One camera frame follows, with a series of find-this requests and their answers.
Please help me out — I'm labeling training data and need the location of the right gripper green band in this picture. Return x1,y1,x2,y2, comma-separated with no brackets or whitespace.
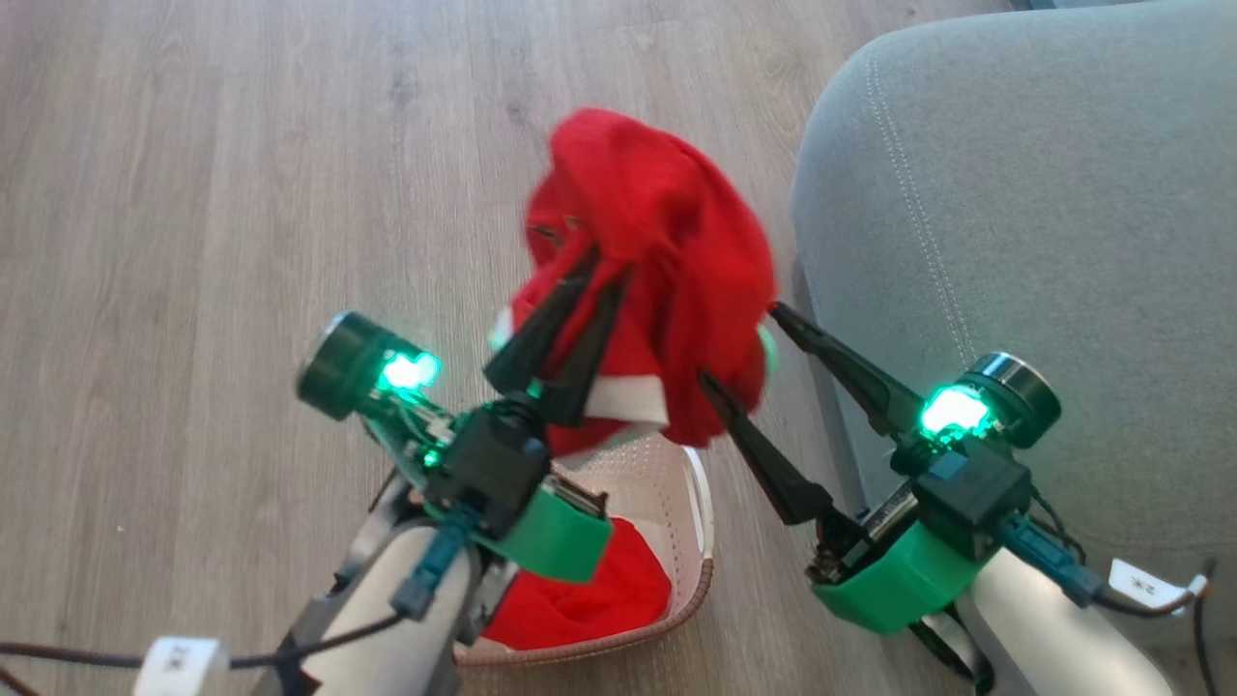
697,302,1062,636

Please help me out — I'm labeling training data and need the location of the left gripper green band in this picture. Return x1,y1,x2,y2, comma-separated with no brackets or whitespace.
296,270,631,586

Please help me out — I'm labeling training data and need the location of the red garment with white trim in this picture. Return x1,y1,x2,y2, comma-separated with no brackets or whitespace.
488,106,780,457

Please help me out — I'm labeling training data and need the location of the plain red garment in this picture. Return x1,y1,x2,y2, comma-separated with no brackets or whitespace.
480,517,674,652

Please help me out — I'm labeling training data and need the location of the white perforated laundry basket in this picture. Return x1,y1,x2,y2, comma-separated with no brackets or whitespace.
452,425,717,670

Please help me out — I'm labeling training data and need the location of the grey fabric sofa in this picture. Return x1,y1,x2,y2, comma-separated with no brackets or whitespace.
791,0,1237,696

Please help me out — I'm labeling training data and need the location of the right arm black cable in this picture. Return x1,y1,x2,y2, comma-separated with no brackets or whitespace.
995,483,1221,696

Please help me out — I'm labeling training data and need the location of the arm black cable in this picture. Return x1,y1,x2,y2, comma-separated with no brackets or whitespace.
0,527,484,678
995,483,1221,696

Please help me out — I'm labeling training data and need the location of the white tag on right cable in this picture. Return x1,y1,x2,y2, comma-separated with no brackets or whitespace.
1108,558,1210,611

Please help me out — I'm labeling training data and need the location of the white tag on cable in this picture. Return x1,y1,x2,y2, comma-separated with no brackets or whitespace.
1108,558,1210,611
132,636,230,696

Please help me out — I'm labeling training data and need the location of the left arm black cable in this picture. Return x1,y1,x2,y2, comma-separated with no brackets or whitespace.
0,527,484,678

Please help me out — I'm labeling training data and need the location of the white tag on left cable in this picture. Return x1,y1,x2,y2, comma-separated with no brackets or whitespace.
132,636,230,696

